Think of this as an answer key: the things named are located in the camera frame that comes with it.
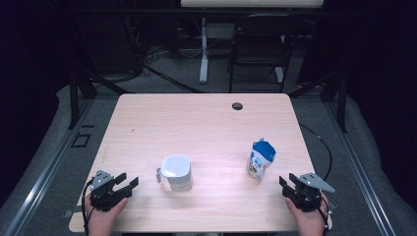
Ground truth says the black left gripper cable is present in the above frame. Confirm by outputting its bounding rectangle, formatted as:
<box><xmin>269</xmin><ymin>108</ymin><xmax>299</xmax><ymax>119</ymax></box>
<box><xmin>81</xmin><ymin>178</ymin><xmax>96</xmax><ymax>236</ymax></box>

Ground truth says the black folding chair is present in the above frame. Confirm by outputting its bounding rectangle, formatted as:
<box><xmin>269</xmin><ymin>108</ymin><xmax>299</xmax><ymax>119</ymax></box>
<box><xmin>227</xmin><ymin>13</ymin><xmax>305</xmax><ymax>94</ymax></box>

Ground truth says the black floor socket frame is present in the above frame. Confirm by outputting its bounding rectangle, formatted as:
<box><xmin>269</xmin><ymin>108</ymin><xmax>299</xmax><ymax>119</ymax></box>
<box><xmin>70</xmin><ymin>132</ymin><xmax>92</xmax><ymax>148</ymax></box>

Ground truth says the black metal stand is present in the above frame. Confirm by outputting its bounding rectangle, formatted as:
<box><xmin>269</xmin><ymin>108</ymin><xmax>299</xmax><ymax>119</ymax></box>
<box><xmin>67</xmin><ymin>69</ymin><xmax>136</xmax><ymax>131</ymax></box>
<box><xmin>288</xmin><ymin>69</ymin><xmax>348</xmax><ymax>134</ymax></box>

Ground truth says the thin black floor cable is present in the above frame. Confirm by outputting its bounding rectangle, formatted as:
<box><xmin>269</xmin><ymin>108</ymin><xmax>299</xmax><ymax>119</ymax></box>
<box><xmin>298</xmin><ymin>122</ymin><xmax>334</xmax><ymax>182</ymax></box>

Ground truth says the clear jar with white lid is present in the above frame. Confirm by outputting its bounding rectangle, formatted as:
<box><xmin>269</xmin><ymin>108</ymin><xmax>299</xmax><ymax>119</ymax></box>
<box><xmin>155</xmin><ymin>154</ymin><xmax>194</xmax><ymax>193</ymax></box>

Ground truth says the thick black floor cable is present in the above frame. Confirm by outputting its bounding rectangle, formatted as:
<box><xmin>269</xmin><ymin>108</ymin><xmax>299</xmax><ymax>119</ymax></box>
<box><xmin>143</xmin><ymin>63</ymin><xmax>207</xmax><ymax>94</ymax></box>

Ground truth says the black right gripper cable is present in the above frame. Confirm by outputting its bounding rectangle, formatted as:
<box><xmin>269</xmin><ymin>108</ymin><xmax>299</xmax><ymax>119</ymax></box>
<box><xmin>308</xmin><ymin>193</ymin><xmax>330</xmax><ymax>236</ymax></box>

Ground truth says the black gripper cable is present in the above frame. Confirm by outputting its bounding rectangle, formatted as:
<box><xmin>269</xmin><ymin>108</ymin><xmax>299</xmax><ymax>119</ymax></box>
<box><xmin>308</xmin><ymin>193</ymin><xmax>330</xmax><ymax>236</ymax></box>
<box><xmin>81</xmin><ymin>178</ymin><xmax>96</xmax><ymax>236</ymax></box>

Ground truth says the person's left hand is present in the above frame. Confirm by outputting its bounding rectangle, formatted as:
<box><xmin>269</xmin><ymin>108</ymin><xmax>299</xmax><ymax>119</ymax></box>
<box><xmin>85</xmin><ymin>194</ymin><xmax>130</xmax><ymax>236</ymax></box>

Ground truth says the aluminium floor rail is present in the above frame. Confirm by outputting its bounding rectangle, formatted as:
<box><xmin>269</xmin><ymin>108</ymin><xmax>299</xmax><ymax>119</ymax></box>
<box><xmin>322</xmin><ymin>97</ymin><xmax>398</xmax><ymax>236</ymax></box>
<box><xmin>2</xmin><ymin>97</ymin><xmax>96</xmax><ymax>236</ymax></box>

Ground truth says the white desk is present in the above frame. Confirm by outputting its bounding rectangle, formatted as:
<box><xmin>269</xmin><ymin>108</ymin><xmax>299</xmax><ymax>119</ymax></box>
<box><xmin>180</xmin><ymin>0</ymin><xmax>325</xmax><ymax>85</ymax></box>

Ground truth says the blue and white pouch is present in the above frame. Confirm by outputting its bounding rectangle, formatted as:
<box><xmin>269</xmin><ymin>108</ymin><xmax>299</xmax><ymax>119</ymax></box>
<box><xmin>246</xmin><ymin>138</ymin><xmax>277</xmax><ymax>180</ymax></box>

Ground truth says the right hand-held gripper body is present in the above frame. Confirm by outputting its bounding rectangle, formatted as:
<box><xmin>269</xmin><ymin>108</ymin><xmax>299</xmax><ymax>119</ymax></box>
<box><xmin>283</xmin><ymin>172</ymin><xmax>336</xmax><ymax>212</ymax></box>

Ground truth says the person's right hand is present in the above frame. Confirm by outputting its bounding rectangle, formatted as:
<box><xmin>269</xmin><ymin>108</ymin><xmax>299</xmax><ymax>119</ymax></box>
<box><xmin>284</xmin><ymin>192</ymin><xmax>330</xmax><ymax>236</ymax></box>

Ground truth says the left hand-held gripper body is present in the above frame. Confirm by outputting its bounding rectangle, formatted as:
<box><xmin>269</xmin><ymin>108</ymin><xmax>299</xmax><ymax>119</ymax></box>
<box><xmin>89</xmin><ymin>169</ymin><xmax>133</xmax><ymax>212</ymax></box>

